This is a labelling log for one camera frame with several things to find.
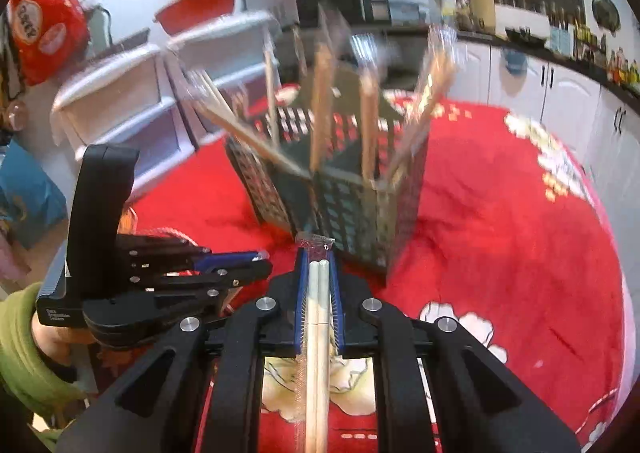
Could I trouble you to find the white plastic drawer tower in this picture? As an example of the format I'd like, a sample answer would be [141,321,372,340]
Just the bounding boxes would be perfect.
[164,10,281,147]
[50,44,195,199]

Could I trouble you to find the black wok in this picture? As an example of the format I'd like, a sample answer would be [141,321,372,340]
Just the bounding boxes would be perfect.
[504,28,547,48]

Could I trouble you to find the hanging metal pot lid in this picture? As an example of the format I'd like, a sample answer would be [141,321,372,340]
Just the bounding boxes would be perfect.
[591,0,620,34]

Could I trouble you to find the chopstick pair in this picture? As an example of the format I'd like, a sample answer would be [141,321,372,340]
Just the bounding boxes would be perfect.
[295,232,333,452]
[383,25,460,182]
[350,33,381,190]
[309,2,350,175]
[186,69,310,179]
[264,28,280,148]

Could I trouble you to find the left hand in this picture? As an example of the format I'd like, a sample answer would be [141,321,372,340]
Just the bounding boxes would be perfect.
[32,313,96,366]

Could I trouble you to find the white lower cabinets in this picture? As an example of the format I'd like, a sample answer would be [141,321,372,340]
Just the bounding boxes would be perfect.
[450,33,639,295]

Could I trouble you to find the wooden cutting board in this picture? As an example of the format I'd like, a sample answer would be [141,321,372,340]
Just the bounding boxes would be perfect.
[458,0,497,34]

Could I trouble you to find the red shopping bag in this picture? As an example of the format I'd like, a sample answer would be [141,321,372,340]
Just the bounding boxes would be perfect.
[9,0,89,86]

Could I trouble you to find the red plastic basin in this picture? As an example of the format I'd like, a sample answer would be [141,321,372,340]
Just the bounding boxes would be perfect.
[154,0,235,36]

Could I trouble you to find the green left sleeve forearm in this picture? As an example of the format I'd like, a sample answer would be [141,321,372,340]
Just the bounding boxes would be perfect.
[1,283,86,417]

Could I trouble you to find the brown perforated utensil holder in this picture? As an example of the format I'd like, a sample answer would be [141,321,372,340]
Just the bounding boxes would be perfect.
[224,64,428,275]

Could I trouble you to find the red floral tablecloth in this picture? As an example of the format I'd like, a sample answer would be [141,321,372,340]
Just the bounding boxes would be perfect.
[125,101,631,452]

